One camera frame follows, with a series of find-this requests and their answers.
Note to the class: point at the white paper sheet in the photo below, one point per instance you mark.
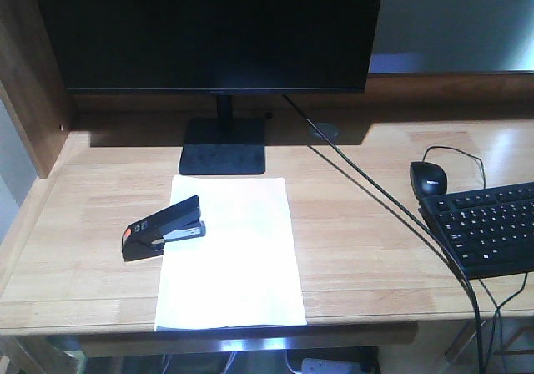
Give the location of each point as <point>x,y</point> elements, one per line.
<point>243,271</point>

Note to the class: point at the black stapler with orange band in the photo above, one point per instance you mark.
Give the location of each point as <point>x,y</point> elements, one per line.
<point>147,237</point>

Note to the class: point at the wooden desk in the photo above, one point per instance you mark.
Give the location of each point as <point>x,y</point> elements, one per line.
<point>366,274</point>

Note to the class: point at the black computer monitor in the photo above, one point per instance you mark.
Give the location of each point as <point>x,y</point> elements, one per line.
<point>217,47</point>

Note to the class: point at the black computer mouse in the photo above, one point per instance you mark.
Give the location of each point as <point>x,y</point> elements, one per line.
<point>427,179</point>

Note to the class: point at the white power strip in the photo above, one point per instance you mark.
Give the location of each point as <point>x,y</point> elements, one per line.
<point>318,366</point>

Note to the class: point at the black keyboard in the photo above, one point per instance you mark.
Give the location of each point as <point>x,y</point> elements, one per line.
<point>489,232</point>

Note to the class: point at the grey desk cable grommet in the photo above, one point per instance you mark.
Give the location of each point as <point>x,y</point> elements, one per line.
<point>329,130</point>

